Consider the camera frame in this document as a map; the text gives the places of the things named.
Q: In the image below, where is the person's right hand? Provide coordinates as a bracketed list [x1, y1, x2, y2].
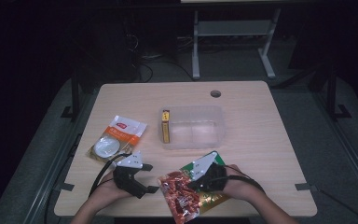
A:
[220, 163, 263, 203]

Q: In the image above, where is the orange and white pouch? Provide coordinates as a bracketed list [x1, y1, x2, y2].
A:
[87, 115, 148, 164]

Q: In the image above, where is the grey tape strip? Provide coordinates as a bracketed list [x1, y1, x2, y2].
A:
[294, 182, 319, 192]
[54, 182, 76, 192]

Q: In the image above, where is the green and red food packet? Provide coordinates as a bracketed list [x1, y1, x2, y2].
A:
[157, 150, 231, 224]

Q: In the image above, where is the left hand-held gripper black cable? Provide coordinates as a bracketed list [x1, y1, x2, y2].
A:
[88, 152, 134, 199]

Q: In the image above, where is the clear plastic container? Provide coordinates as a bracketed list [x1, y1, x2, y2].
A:
[158, 105, 226, 150]

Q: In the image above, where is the white metal table frame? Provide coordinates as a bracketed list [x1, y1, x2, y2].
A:
[191, 7, 282, 80]

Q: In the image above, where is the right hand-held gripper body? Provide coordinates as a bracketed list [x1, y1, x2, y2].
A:
[187, 152, 228, 192]

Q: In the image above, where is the right hand-held gripper black cable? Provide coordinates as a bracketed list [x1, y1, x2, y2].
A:
[223, 164, 266, 194]

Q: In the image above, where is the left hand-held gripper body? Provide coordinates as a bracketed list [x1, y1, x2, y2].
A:
[112, 151, 148, 199]

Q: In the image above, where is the black floor cable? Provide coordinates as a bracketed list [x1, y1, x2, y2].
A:
[133, 59, 198, 84]

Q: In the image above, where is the hand-held gripper black cable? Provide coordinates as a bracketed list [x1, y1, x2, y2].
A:
[88, 152, 134, 199]
[223, 164, 266, 194]

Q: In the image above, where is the yellow and red box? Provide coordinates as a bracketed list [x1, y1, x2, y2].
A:
[161, 109, 172, 144]

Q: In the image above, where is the person's left hand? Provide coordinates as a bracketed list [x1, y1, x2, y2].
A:
[96, 178, 133, 203]

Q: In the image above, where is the black metal stand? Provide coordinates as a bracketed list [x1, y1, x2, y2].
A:
[325, 66, 352, 121]
[60, 77, 82, 121]

